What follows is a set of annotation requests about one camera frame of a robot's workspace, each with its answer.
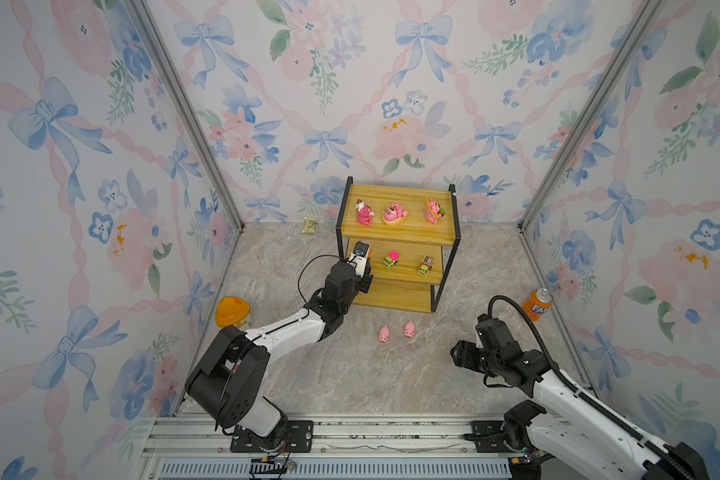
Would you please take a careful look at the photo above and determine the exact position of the green pink toy truck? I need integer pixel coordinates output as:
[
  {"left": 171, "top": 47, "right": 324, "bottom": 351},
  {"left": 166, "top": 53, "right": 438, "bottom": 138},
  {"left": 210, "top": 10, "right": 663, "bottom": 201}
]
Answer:
[{"left": 382, "top": 251, "right": 400, "bottom": 270}]

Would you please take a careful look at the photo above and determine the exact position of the pink figure toy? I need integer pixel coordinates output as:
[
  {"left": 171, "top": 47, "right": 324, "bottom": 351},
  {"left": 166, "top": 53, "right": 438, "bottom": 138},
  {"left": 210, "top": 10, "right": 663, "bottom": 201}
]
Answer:
[{"left": 356, "top": 199, "right": 375, "bottom": 226}]

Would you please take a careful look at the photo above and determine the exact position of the pink yellow doll toy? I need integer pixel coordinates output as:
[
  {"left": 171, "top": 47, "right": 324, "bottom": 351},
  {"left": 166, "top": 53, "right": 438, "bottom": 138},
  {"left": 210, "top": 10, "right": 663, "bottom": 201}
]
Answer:
[{"left": 425, "top": 198, "right": 446, "bottom": 225}]

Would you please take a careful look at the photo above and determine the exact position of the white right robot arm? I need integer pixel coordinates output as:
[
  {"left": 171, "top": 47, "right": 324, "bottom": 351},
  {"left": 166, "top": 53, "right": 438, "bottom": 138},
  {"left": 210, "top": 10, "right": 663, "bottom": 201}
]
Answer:
[{"left": 450, "top": 314, "right": 709, "bottom": 479}]

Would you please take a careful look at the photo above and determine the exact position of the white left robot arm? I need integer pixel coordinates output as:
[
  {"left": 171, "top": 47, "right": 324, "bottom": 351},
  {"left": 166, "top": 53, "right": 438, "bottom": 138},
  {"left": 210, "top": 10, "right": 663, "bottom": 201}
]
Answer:
[{"left": 185, "top": 255, "right": 373, "bottom": 441}]

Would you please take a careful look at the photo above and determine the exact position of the orange lidded plastic jar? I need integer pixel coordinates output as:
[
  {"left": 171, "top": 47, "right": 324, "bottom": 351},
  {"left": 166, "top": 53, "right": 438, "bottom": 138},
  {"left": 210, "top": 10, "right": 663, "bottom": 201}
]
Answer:
[{"left": 214, "top": 296, "right": 251, "bottom": 330}]

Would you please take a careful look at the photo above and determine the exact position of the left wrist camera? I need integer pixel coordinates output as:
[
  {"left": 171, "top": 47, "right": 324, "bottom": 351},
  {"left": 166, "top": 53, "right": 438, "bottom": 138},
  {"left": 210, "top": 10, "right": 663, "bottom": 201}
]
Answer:
[{"left": 348, "top": 240, "right": 371, "bottom": 276}]

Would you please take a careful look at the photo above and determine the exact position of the wooden shelf with black frame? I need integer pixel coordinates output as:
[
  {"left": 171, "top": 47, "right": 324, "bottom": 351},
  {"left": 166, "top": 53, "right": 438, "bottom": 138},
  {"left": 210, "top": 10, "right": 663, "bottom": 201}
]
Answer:
[{"left": 335, "top": 176, "right": 461, "bottom": 313}]

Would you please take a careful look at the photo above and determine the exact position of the black cable conduit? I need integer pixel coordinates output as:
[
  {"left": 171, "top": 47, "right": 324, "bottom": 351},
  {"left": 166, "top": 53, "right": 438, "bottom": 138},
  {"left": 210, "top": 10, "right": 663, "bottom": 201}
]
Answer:
[{"left": 487, "top": 295, "right": 697, "bottom": 480}]

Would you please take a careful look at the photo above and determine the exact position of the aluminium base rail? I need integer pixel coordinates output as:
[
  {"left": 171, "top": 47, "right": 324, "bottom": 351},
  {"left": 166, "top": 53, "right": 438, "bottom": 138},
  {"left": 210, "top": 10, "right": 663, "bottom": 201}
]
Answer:
[{"left": 132, "top": 413, "right": 580, "bottom": 479}]

